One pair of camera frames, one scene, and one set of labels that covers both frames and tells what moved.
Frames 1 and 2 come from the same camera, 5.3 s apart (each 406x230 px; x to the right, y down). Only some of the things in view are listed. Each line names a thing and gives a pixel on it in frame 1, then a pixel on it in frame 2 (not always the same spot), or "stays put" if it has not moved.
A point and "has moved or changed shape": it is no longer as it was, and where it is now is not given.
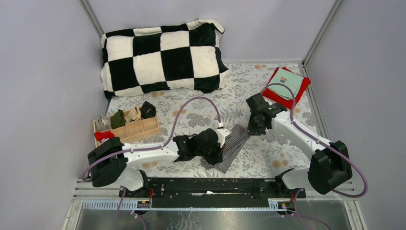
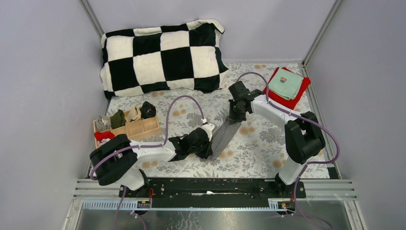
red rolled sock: (99, 136) stays put
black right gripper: (252, 130) → (232, 118)
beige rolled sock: (132, 115) stays put
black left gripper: (217, 157) stays put
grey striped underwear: (233, 143) has moved or changed shape
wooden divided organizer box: (133, 130) stays put
